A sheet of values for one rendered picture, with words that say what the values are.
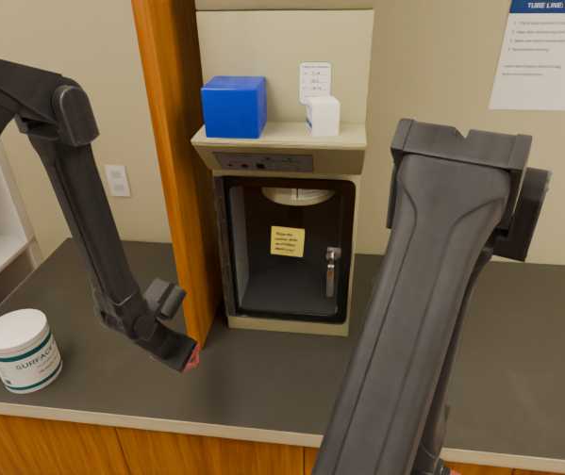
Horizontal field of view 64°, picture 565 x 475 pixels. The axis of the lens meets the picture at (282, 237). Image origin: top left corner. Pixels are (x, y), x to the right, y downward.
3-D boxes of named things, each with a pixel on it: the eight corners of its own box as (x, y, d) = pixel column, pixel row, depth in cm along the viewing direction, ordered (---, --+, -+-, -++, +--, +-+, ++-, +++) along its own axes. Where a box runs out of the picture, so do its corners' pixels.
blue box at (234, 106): (218, 121, 92) (214, 74, 88) (267, 122, 91) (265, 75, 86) (205, 138, 84) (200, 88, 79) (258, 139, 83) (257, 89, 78)
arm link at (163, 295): (94, 314, 78) (130, 331, 75) (131, 257, 83) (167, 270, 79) (131, 336, 88) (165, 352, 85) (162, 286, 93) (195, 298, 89)
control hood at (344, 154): (210, 165, 99) (206, 120, 93) (362, 171, 95) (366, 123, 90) (195, 188, 89) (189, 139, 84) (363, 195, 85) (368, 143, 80)
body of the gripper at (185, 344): (161, 325, 96) (143, 312, 90) (199, 342, 92) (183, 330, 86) (144, 353, 94) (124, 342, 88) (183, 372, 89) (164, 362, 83)
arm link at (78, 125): (-9, 85, 56) (49, 94, 51) (33, 72, 59) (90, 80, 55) (96, 329, 81) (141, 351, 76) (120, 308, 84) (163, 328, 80)
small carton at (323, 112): (306, 128, 87) (307, 97, 84) (331, 126, 88) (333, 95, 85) (311, 137, 83) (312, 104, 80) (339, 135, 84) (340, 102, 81)
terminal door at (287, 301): (229, 314, 120) (215, 174, 99) (345, 323, 117) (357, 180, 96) (228, 316, 120) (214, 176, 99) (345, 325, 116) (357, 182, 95)
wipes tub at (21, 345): (25, 351, 117) (6, 305, 109) (73, 354, 116) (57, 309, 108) (-9, 392, 106) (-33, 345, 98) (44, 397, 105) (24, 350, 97)
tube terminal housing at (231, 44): (245, 272, 144) (225, 0, 104) (348, 279, 141) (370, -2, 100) (227, 327, 123) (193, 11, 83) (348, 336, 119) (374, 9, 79)
